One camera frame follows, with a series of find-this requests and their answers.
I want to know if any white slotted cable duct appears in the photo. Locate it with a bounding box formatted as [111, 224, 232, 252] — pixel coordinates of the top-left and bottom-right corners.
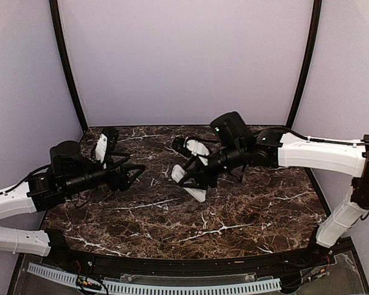
[27, 263, 281, 295]

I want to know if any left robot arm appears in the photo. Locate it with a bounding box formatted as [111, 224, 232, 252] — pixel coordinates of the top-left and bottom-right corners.
[0, 141, 145, 268]

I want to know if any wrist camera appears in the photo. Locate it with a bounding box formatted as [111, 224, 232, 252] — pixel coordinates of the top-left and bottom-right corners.
[172, 138, 210, 166]
[91, 127, 119, 168]

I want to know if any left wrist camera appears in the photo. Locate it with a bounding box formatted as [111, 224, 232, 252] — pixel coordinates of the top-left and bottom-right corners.
[91, 127, 119, 168]

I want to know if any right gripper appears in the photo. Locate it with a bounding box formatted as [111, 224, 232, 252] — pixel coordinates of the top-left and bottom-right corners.
[177, 143, 245, 191]

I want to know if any black front rail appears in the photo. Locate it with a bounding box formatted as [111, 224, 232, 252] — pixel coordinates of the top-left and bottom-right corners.
[20, 237, 356, 278]

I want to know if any right black frame post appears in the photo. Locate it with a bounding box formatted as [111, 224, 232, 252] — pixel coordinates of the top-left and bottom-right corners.
[285, 0, 322, 128]

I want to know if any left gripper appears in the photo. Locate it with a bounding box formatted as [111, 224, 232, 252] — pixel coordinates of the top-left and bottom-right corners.
[64, 151, 146, 196]

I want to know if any black frame post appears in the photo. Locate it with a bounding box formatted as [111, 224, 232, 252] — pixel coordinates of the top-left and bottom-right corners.
[285, 0, 322, 128]
[49, 0, 89, 133]

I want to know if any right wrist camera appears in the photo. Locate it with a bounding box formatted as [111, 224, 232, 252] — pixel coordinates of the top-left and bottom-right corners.
[172, 138, 210, 166]

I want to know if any left black frame post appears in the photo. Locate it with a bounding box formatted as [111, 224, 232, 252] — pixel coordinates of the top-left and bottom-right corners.
[49, 0, 89, 133]

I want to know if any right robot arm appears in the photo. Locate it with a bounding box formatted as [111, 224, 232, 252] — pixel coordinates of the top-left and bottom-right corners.
[172, 111, 369, 267]

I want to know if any white remote control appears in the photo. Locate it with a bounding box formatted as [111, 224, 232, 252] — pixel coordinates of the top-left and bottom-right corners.
[171, 164, 207, 203]

